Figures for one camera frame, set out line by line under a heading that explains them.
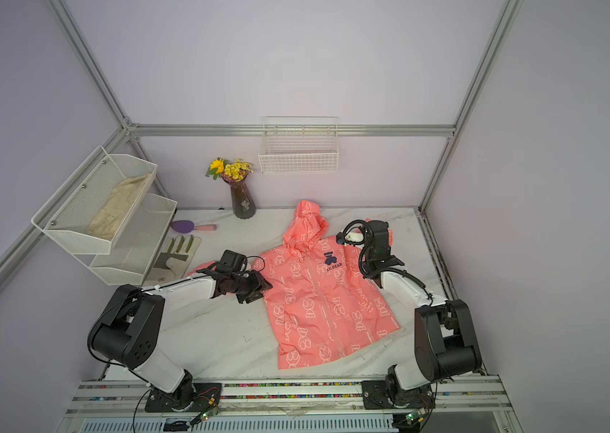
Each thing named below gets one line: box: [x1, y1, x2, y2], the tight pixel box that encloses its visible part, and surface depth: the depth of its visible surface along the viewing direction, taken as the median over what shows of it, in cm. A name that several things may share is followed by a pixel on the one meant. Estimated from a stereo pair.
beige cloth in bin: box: [85, 173, 150, 241], surface depth 80 cm
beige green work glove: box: [142, 234, 203, 287], surface depth 106 cm
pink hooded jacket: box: [186, 200, 402, 371], surface depth 91 cm
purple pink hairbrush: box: [169, 220, 217, 234], surface depth 115 cm
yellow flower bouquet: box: [204, 157, 254, 183], surface depth 103 cm
